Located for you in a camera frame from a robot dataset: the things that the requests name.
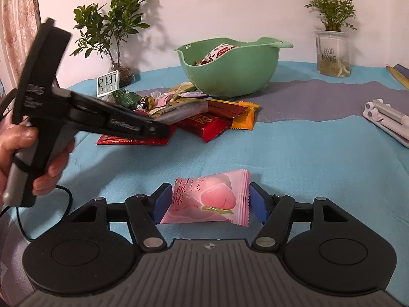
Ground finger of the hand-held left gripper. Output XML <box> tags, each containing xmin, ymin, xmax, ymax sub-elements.
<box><xmin>70</xmin><ymin>109</ymin><xmax>171</xmax><ymax>142</ymax></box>
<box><xmin>70</xmin><ymin>91</ymin><xmax>161</xmax><ymax>125</ymax></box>

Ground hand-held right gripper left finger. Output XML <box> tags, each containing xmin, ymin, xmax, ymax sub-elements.
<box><xmin>69</xmin><ymin>182</ymin><xmax>173</xmax><ymax>253</ymax></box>

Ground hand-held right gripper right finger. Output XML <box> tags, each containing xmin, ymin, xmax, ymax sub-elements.
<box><xmin>249</xmin><ymin>182</ymin><xmax>350</xmax><ymax>253</ymax></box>

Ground red snack packet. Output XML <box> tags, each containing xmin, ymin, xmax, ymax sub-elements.
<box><xmin>174</xmin><ymin>113</ymin><xmax>231</xmax><ymax>143</ymax></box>
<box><xmin>96</xmin><ymin>132</ymin><xmax>170</xmax><ymax>147</ymax></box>

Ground dark gold foil candy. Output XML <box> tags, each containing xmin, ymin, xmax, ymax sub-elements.
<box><xmin>136</xmin><ymin>96</ymin><xmax>157</xmax><ymax>111</ymax></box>

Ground pink peach snack packet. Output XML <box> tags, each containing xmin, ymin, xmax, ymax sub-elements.
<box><xmin>159</xmin><ymin>169</ymin><xmax>251</xmax><ymax>227</ymax></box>

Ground small pink packet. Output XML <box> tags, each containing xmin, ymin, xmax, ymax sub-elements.
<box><xmin>156</xmin><ymin>92</ymin><xmax>179</xmax><ymax>105</ymax></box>

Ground green plastic bowl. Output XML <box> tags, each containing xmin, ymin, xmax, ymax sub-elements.
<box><xmin>174</xmin><ymin>36</ymin><xmax>294</xmax><ymax>99</ymax></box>

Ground heap of mixed snacks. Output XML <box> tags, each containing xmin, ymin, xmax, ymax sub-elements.
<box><xmin>191</xmin><ymin>43</ymin><xmax>240</xmax><ymax>67</ymax></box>

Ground person's left hand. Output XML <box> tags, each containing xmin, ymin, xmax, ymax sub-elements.
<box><xmin>0</xmin><ymin>123</ymin><xmax>75</xmax><ymax>203</ymax></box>

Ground white digital clock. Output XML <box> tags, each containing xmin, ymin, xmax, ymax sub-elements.
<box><xmin>96</xmin><ymin>70</ymin><xmax>120</xmax><ymax>98</ymax></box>

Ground green snack packet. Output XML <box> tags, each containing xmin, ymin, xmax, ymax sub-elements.
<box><xmin>112</xmin><ymin>90</ymin><xmax>143</xmax><ymax>108</ymax></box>

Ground black curved bar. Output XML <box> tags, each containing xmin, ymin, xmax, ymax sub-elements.
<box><xmin>0</xmin><ymin>88</ymin><xmax>16</xmax><ymax>125</ymax></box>

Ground pink floral curtain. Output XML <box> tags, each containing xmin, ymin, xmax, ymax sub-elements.
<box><xmin>0</xmin><ymin>0</ymin><xmax>40</xmax><ymax>96</ymax></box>

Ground white flat packet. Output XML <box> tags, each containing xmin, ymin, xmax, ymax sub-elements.
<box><xmin>180</xmin><ymin>90</ymin><xmax>210</xmax><ymax>99</ymax></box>

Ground orange snack packet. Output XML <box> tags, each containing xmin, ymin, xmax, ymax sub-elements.
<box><xmin>231</xmin><ymin>101</ymin><xmax>260</xmax><ymax>130</ymax></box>

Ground leafy plant in glass vase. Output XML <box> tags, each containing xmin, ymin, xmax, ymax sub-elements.
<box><xmin>70</xmin><ymin>0</ymin><xmax>154</xmax><ymax>83</ymax></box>

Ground long red packet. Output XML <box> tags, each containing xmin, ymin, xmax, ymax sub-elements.
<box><xmin>207</xmin><ymin>99</ymin><xmax>248</xmax><ymax>119</ymax></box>

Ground white folding phone stand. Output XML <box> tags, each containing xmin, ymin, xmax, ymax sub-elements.
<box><xmin>362</xmin><ymin>98</ymin><xmax>409</xmax><ymax>148</ymax></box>

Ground small plant in glass jar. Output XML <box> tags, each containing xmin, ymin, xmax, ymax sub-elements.
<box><xmin>300</xmin><ymin>0</ymin><xmax>358</xmax><ymax>78</ymax></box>

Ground black cable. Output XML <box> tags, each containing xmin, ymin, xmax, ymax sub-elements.
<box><xmin>0</xmin><ymin>185</ymin><xmax>73</xmax><ymax>241</ymax></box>

